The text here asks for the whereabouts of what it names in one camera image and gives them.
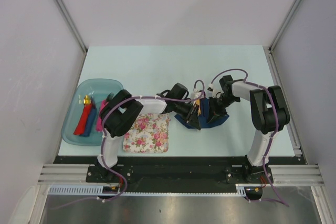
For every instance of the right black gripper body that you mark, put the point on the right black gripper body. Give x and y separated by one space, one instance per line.
222 100

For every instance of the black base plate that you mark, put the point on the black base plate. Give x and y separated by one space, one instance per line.
184 174

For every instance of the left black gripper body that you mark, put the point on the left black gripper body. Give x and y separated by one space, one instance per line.
178 107

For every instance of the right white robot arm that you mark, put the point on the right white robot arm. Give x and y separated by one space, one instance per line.
269 115

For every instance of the pink napkin roll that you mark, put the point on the pink napkin roll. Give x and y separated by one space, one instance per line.
99 120

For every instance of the white cable duct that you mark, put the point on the white cable duct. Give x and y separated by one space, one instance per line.
81 190

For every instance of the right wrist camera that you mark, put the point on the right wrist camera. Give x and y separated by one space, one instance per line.
213 91

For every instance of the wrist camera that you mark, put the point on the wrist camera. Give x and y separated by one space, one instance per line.
213 91
197 94

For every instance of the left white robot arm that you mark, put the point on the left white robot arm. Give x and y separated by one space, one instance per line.
119 114

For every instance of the black utensil in pink roll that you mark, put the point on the black utensil in pink roll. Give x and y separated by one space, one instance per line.
110 96

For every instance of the aluminium frame rail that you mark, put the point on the aluminium frame rail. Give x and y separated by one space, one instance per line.
283 175

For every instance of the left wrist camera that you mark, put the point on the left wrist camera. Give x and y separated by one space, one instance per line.
197 94

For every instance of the blue napkin roll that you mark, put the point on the blue napkin roll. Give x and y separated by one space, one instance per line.
90 121

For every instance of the teal plastic tray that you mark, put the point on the teal plastic tray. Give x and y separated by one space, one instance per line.
98 89

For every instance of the dark blue paper napkin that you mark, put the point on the dark blue paper napkin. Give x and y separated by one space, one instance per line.
202 118

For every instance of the gold utensil in roll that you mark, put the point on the gold utensil in roll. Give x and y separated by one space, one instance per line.
87 100

